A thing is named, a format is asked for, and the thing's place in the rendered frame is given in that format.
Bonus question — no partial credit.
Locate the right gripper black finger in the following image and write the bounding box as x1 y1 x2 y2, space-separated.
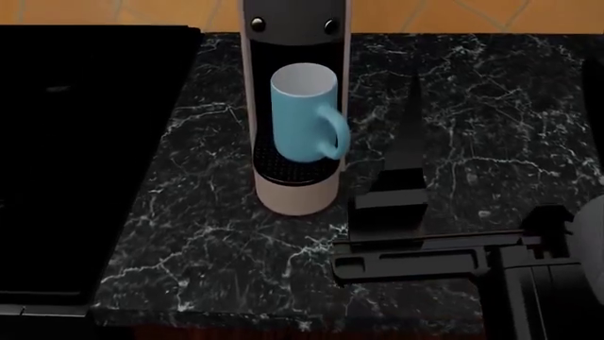
331 246 494 286
379 71 429 195

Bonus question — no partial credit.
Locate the white and black coffee machine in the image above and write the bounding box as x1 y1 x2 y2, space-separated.
237 0 353 217

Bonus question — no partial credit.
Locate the light blue ceramic mug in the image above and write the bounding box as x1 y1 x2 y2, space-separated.
269 62 352 164

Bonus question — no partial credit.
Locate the black perforated drip tray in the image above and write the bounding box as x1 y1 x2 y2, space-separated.
253 135 344 185

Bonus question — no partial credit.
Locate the black glass cooktop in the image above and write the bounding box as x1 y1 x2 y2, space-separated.
0 24 205 318

